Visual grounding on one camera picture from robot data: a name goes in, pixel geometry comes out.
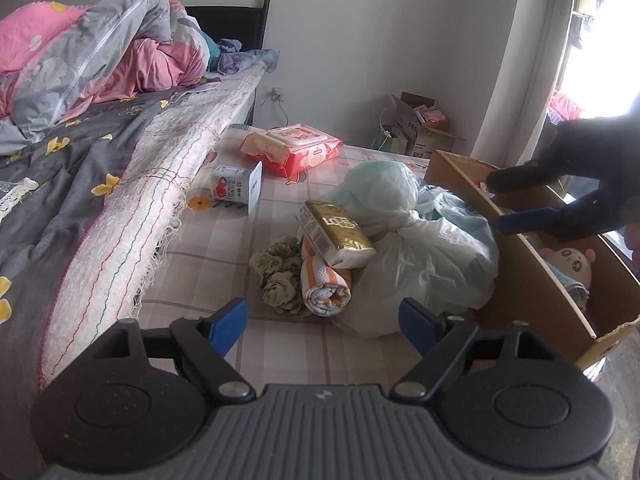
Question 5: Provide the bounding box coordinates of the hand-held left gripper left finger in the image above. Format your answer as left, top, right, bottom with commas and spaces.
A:
92, 297, 257, 405

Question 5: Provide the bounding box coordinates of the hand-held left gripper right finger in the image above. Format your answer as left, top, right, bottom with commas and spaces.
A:
390, 296, 558, 403

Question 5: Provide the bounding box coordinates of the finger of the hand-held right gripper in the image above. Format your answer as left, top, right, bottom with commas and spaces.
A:
486, 159, 557, 195
497, 191, 622, 242

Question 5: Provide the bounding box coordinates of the brown cardboard box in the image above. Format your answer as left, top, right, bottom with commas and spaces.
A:
424, 149, 640, 373

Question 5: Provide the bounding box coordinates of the orange striped towel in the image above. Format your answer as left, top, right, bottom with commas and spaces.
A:
300, 237, 353, 317

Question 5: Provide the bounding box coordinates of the gold foil packet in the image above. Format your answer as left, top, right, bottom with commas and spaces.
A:
295, 200, 377, 267

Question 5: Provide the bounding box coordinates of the small tomato print carton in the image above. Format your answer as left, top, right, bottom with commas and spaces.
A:
210, 161, 264, 216

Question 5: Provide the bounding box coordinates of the pink plush toy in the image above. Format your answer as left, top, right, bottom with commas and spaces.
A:
542, 246, 598, 291

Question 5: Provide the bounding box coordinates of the green scrunchie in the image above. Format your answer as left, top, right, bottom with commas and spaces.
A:
262, 277, 313, 317
248, 236, 303, 277

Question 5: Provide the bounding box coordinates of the pale green plastic bag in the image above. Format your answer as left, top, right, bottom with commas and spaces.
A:
322, 160, 501, 338

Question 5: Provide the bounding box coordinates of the light blue cloth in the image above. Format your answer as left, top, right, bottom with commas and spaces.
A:
557, 272, 593, 308

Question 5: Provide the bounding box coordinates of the open cardboard box with packets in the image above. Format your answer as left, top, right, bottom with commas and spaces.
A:
390, 91, 466, 157

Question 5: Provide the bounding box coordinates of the window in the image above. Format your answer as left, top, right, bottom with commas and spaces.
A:
550, 0, 640, 121

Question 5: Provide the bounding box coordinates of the green paper bag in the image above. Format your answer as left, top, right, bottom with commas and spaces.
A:
372, 127, 408, 153

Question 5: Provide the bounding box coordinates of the red wet wipes pack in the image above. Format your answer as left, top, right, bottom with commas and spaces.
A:
239, 122, 345, 179

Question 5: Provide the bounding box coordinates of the grey floral bedsheet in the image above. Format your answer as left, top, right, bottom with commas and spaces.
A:
0, 80, 221, 480

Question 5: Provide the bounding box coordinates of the lavender blue cloth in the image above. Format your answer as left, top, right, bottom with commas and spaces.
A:
202, 30, 281, 75

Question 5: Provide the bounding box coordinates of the pink and grey quilt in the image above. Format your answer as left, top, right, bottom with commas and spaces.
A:
0, 0, 211, 143

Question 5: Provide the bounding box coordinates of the black headboard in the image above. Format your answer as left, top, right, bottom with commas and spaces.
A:
185, 0, 272, 53

